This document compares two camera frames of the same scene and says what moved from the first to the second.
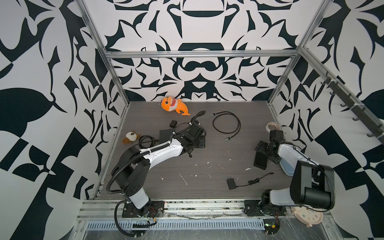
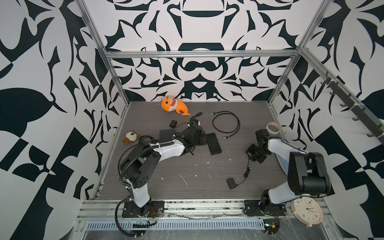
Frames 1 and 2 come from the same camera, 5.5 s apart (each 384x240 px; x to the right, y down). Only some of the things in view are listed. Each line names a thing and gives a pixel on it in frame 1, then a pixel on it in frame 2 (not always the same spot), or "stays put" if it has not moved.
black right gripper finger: (275, 159) → (261, 158)
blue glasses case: (286, 168) stays put
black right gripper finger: (260, 145) → (252, 150)
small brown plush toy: (131, 137) stays put
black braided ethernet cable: (224, 112) stays put
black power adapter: (231, 183) → (231, 182)
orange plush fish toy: (171, 104) stays put
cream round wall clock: (308, 216) stays put
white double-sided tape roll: (272, 123) stays put
